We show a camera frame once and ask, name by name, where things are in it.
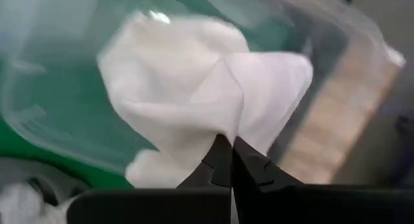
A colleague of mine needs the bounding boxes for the plain white towel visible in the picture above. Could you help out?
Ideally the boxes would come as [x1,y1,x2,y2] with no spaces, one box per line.
[96,10,314,189]

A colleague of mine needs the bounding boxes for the white towel orange stripes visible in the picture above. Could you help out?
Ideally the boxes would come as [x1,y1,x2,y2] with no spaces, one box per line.
[0,181,80,224]

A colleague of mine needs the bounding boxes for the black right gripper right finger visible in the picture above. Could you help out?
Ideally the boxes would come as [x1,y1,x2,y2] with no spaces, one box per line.
[232,135,414,224]

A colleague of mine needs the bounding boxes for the clear plastic bin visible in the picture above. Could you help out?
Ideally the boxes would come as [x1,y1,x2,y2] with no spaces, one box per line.
[0,0,407,186]

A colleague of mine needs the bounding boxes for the wooden table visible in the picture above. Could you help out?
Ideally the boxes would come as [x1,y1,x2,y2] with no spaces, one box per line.
[278,39,405,186]

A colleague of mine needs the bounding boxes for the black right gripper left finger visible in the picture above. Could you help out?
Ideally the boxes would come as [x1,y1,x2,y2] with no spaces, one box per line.
[67,134,233,224]

